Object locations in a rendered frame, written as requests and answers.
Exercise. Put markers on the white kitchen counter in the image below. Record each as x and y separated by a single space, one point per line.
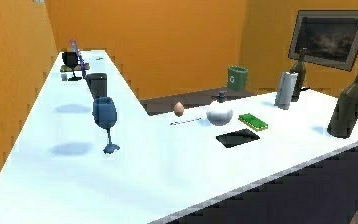
173 160

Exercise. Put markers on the brown egg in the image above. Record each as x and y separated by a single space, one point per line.
178 109

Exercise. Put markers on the thin dark butter knife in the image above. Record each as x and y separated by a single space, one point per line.
185 121

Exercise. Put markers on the white bowl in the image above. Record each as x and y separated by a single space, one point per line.
219 115

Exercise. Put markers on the small dark pepper shaker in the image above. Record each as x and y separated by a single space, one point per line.
221 96

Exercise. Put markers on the black flat phone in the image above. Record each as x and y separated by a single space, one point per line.
237 137

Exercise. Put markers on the green recycling bin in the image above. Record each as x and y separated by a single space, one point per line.
237 78

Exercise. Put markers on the green sponge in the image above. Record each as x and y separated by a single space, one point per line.
252 121

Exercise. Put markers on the blue wine glass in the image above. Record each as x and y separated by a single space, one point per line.
104 113

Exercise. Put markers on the dark grey cup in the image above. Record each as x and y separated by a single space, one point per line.
97 85

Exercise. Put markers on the grey paper towel roll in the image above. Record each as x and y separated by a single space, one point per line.
285 90

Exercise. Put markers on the purple spray bottle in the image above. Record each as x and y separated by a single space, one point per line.
80 61

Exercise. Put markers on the flat olive plate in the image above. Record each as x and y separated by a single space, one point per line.
69 68

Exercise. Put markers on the small grey salt shaker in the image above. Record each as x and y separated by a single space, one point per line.
64 76

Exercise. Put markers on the black wine glass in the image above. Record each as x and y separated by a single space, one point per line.
70 60

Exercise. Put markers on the dark green wine bottle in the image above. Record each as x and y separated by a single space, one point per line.
349 106
299 76

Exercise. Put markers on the framed dark wall picture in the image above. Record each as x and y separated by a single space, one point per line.
328 38

